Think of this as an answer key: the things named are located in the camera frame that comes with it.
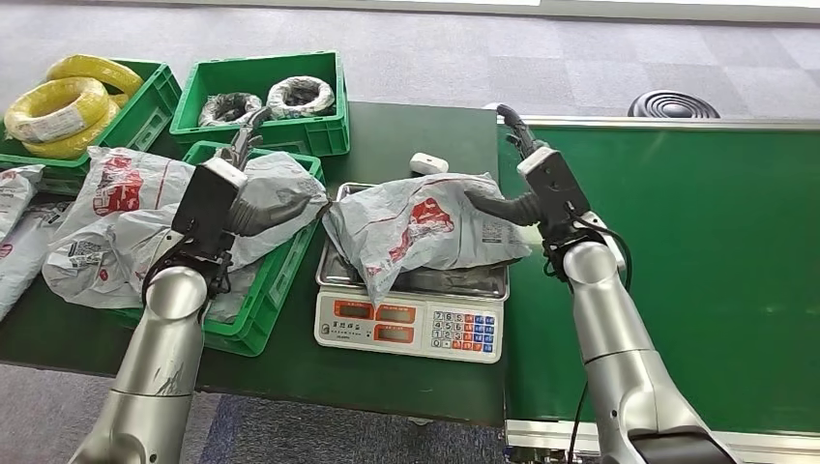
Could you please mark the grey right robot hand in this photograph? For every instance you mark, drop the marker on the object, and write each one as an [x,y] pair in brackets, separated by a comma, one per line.
[506,206]

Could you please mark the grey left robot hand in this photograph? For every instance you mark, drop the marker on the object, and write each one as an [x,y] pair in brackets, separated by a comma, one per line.
[263,214]

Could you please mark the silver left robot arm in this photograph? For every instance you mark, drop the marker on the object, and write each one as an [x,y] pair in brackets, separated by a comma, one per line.
[160,358]

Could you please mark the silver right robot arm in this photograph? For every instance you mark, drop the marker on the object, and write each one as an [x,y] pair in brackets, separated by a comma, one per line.
[615,346]

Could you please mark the green conveyor belt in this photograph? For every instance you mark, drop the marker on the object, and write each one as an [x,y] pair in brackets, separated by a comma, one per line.
[717,256]

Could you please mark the green plastic crate with mailers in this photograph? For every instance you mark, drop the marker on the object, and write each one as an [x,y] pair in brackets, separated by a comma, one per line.
[282,282]

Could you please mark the small white rounded device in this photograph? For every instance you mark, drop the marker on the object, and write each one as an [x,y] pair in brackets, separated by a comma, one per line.
[428,163]

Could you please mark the dark green table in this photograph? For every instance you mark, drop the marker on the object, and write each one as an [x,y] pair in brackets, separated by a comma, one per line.
[397,134]

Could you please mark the large grey mailer bag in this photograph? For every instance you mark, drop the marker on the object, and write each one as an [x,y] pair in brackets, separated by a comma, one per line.
[115,186]

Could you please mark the white electronic weighing scale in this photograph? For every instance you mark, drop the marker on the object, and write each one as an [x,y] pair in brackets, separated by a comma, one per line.
[410,326]

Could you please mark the green plastic crate yellow coils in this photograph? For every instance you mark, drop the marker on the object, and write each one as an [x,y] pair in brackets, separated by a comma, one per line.
[154,105]

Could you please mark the black round ribbed base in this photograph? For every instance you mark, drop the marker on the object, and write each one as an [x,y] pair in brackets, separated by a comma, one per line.
[673,105]

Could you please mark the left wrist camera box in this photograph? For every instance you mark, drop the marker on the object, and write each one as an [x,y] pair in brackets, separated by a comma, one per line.
[205,205]

